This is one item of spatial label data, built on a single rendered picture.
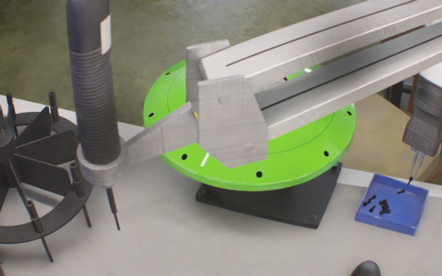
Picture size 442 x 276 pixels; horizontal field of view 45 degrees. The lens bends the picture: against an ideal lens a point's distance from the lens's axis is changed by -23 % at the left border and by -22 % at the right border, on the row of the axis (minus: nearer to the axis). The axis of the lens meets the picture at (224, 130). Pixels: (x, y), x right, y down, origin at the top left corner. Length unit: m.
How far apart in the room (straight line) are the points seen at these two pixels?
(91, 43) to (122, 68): 2.46
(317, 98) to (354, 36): 0.08
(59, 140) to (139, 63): 1.96
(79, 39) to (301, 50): 0.18
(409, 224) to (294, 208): 0.22
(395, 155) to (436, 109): 0.67
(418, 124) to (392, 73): 0.39
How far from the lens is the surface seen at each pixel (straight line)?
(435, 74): 0.91
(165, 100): 0.94
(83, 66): 0.48
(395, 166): 1.55
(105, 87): 0.49
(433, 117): 0.93
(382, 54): 0.58
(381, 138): 1.62
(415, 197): 1.06
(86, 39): 0.46
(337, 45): 0.51
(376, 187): 1.06
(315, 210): 1.00
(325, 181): 1.04
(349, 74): 0.56
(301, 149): 0.87
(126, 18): 3.34
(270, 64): 0.51
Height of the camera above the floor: 1.66
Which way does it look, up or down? 40 degrees down
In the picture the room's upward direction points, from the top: 1 degrees counter-clockwise
